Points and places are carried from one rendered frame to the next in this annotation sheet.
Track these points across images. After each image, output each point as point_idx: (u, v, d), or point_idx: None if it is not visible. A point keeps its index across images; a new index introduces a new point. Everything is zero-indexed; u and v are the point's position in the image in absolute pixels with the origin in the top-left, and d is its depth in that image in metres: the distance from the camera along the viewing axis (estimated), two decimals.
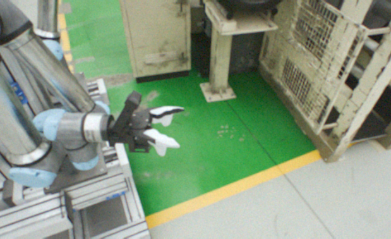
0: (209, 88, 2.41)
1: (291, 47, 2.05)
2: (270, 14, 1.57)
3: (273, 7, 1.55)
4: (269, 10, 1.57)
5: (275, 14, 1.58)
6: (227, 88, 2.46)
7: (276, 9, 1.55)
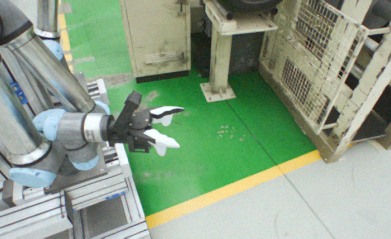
0: (209, 88, 2.41)
1: (291, 47, 2.05)
2: (275, 14, 1.58)
3: (270, 12, 1.56)
4: None
5: (277, 9, 1.56)
6: (227, 88, 2.46)
7: (272, 9, 1.54)
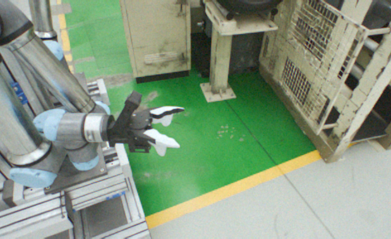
0: (209, 88, 2.41)
1: (291, 47, 2.05)
2: (272, 8, 1.55)
3: (277, 11, 1.57)
4: (274, 6, 1.56)
5: (270, 13, 1.57)
6: (227, 88, 2.46)
7: (276, 14, 1.57)
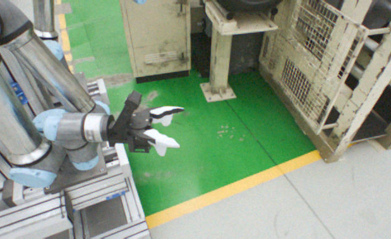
0: (209, 88, 2.41)
1: (291, 47, 2.05)
2: (270, 11, 1.56)
3: (276, 7, 1.55)
4: (271, 7, 1.56)
5: (272, 14, 1.58)
6: (227, 88, 2.46)
7: (277, 11, 1.56)
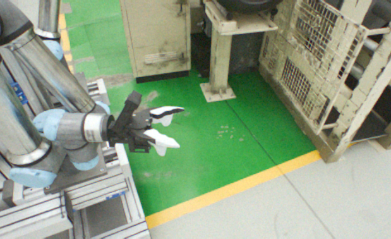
0: (209, 88, 2.41)
1: (291, 47, 2.05)
2: (276, 11, 1.57)
3: (271, 14, 1.58)
4: None
5: (275, 7, 1.55)
6: (227, 88, 2.46)
7: (271, 12, 1.56)
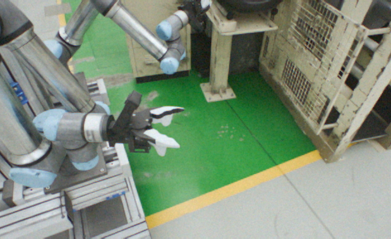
0: (209, 88, 2.41)
1: (291, 47, 2.05)
2: (270, 12, 1.57)
3: (275, 7, 1.55)
4: (270, 9, 1.56)
5: (273, 14, 1.58)
6: (227, 88, 2.46)
7: (277, 10, 1.55)
